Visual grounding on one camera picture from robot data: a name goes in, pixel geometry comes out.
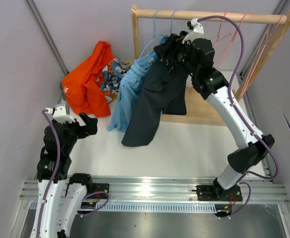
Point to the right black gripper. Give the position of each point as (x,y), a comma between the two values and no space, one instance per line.
(171,46)

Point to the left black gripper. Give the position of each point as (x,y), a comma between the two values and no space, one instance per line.
(89,128)

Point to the pink hanger orange shorts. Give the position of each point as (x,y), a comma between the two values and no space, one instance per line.
(210,33)

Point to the dark green shorts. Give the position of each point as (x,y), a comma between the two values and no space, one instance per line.
(62,92)

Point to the patterned colourful shorts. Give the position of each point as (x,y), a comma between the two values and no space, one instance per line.
(113,73)

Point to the pink hanger patterned shorts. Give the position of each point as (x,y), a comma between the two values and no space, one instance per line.
(234,34)

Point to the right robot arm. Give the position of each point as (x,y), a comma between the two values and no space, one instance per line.
(196,57)

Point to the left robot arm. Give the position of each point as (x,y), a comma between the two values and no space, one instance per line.
(59,196)

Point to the blue hanger light shorts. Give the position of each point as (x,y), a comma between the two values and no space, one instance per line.
(154,35)

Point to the dark navy shorts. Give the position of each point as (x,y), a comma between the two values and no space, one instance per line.
(162,91)

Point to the blue hanger navy shorts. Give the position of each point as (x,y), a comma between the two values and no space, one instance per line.
(172,24)

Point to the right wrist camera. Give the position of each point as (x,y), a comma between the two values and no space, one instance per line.
(196,30)

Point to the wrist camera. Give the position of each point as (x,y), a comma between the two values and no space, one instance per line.
(61,113)
(196,30)

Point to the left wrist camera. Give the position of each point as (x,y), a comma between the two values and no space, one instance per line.
(61,113)

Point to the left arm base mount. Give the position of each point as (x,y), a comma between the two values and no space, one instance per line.
(98,187)

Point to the aluminium rail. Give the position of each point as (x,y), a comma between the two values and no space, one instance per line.
(180,190)

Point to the slotted cable duct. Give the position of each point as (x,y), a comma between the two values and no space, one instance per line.
(112,206)

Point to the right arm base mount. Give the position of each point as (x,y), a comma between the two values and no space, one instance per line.
(209,193)

